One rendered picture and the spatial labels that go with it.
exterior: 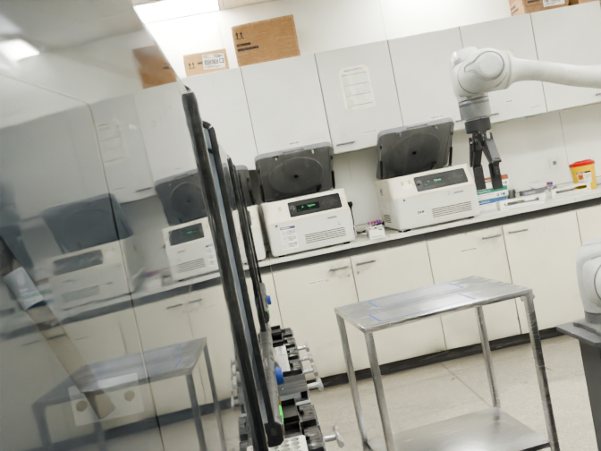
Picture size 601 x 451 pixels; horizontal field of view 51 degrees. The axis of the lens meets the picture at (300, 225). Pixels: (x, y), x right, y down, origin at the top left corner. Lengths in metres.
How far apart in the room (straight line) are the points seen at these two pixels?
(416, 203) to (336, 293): 0.78
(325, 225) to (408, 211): 0.54
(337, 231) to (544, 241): 1.37
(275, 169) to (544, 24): 2.14
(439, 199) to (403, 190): 0.24
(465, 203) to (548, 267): 0.70
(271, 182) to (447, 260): 1.31
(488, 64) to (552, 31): 3.19
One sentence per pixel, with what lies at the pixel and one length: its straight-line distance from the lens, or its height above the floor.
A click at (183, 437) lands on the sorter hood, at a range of 0.22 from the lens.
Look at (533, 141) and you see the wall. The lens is 5.17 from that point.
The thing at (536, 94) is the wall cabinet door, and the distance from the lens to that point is 4.84.
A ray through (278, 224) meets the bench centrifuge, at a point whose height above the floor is 1.12.
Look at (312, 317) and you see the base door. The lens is 4.15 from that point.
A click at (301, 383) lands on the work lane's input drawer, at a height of 0.78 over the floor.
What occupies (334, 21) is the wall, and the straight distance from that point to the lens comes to 4.91.
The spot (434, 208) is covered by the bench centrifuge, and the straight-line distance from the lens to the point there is 4.25.
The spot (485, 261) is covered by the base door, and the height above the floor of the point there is 0.60.
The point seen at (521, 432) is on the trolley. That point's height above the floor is 0.28.
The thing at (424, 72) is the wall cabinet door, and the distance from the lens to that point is 4.60.
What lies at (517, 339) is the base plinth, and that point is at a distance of 4.57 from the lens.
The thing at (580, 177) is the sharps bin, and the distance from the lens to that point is 4.97.
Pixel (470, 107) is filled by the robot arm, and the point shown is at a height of 1.44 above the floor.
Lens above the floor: 1.29
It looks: 3 degrees down
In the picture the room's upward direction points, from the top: 11 degrees counter-clockwise
